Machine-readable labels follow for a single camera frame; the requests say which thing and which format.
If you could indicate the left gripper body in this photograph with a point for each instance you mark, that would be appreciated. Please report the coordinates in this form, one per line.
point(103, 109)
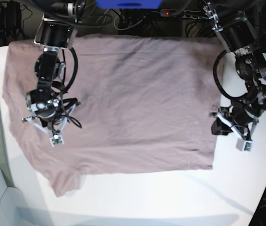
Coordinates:
point(243, 114)

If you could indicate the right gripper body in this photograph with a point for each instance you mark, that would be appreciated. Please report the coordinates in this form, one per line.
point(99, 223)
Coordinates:
point(45, 110)

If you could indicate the mauve t-shirt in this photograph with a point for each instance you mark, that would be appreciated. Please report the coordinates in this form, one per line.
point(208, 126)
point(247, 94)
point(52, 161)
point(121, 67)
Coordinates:
point(145, 105)

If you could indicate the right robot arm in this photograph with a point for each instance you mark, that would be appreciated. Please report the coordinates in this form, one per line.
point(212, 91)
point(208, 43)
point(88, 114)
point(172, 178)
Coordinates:
point(55, 34)

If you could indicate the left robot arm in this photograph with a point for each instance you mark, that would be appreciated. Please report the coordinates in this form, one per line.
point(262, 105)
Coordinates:
point(238, 36)

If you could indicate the blue box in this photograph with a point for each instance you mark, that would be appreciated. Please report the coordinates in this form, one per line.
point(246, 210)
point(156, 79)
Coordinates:
point(129, 4)

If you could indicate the black power strip red switch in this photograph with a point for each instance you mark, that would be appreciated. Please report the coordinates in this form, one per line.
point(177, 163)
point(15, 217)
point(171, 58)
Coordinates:
point(185, 14)

